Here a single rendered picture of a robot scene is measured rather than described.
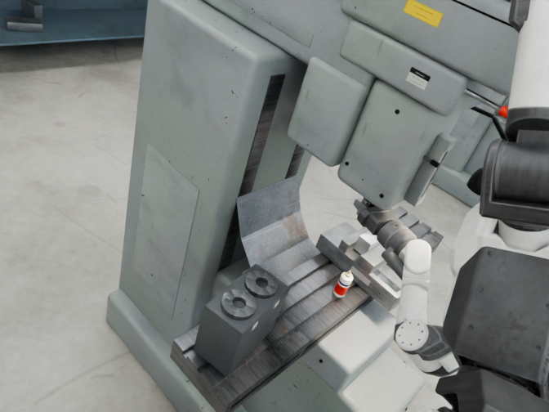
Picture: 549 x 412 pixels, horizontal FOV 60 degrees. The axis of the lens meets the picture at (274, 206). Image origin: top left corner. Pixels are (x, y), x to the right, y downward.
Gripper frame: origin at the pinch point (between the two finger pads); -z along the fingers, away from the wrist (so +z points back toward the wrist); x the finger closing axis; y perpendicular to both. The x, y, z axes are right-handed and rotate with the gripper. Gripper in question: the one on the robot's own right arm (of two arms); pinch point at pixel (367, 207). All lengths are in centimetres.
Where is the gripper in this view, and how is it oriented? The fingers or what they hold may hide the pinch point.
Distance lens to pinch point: 147.0
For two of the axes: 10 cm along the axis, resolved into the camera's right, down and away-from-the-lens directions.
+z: 4.5, 6.3, -6.4
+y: -2.6, 7.7, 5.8
